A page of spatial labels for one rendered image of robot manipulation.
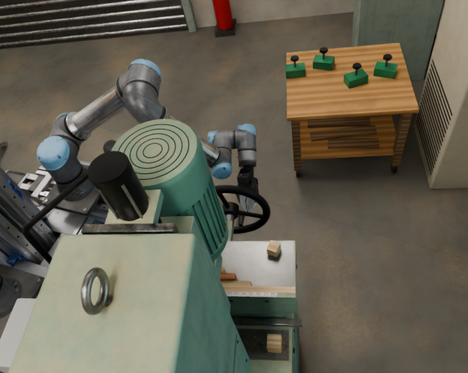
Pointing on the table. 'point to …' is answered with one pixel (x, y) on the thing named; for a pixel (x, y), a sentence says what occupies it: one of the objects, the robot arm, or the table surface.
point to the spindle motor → (177, 175)
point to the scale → (251, 294)
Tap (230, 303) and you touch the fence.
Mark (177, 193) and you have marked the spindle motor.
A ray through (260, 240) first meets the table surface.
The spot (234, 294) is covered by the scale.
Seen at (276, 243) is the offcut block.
